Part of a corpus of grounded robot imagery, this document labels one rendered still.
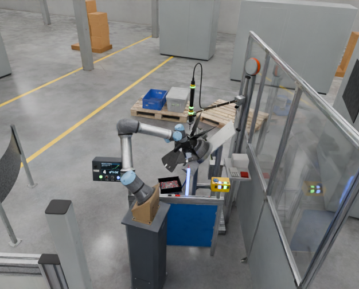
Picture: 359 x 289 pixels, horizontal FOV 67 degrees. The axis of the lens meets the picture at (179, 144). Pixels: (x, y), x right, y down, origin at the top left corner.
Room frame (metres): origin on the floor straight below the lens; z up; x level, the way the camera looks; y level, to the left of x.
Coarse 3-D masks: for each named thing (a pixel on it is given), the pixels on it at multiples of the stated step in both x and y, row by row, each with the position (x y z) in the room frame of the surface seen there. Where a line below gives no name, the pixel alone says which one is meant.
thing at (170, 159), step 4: (172, 152) 2.31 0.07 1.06; (176, 152) 2.29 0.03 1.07; (180, 152) 2.28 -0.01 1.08; (164, 156) 2.33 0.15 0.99; (168, 156) 2.30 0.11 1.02; (172, 156) 2.27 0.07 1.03; (176, 156) 2.26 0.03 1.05; (164, 160) 2.29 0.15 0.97; (168, 160) 2.26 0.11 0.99; (172, 160) 2.25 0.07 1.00; (176, 160) 2.23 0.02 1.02; (164, 164) 2.25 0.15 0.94; (168, 164) 2.23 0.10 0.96; (172, 164) 2.21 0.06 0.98; (176, 164) 2.20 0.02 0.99; (168, 168) 2.20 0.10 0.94; (172, 168) 2.18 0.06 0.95
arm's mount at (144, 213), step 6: (156, 186) 1.58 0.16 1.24; (156, 192) 1.53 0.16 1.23; (150, 198) 1.44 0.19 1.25; (156, 198) 1.54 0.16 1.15; (138, 204) 1.46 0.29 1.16; (144, 204) 1.41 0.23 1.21; (150, 204) 1.42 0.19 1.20; (156, 204) 1.53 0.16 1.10; (132, 210) 1.44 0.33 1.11; (138, 210) 1.43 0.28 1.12; (144, 210) 1.42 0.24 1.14; (150, 210) 1.42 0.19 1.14; (156, 210) 1.54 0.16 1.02; (138, 216) 1.43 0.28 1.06; (144, 216) 1.42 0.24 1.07; (150, 216) 1.42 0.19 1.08; (144, 222) 1.42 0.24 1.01; (150, 222) 1.42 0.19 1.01
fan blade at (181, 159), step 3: (192, 150) 2.17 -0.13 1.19; (180, 153) 2.13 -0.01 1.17; (183, 153) 2.12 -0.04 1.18; (192, 153) 2.11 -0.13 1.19; (195, 153) 2.11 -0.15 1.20; (180, 156) 2.09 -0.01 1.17; (183, 156) 2.08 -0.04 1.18; (192, 156) 2.06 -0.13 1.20; (195, 156) 2.06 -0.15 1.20; (177, 159) 2.05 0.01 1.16; (180, 159) 2.04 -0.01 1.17; (183, 159) 2.03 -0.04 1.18; (186, 159) 2.02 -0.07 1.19; (189, 159) 2.01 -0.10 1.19; (192, 159) 2.00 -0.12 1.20; (195, 159) 2.00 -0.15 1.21; (177, 162) 2.01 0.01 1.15; (180, 162) 2.00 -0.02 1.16; (183, 162) 1.99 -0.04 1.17
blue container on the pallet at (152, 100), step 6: (150, 90) 5.72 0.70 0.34; (156, 90) 5.72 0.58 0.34; (162, 90) 5.69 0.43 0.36; (144, 96) 5.29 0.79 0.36; (150, 96) 5.71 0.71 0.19; (156, 96) 5.72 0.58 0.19; (162, 96) 5.69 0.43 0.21; (144, 102) 5.17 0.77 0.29; (150, 102) 5.14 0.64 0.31; (156, 102) 5.12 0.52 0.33; (162, 102) 5.26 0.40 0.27; (150, 108) 5.14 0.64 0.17; (156, 108) 5.12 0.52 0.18
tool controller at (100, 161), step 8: (96, 160) 1.86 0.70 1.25; (104, 160) 1.86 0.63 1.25; (112, 160) 1.87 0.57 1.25; (120, 160) 1.88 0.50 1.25; (96, 168) 1.82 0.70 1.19; (104, 168) 1.82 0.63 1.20; (112, 168) 1.83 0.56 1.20; (120, 168) 1.83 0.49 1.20; (96, 176) 1.80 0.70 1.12; (104, 176) 1.81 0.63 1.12
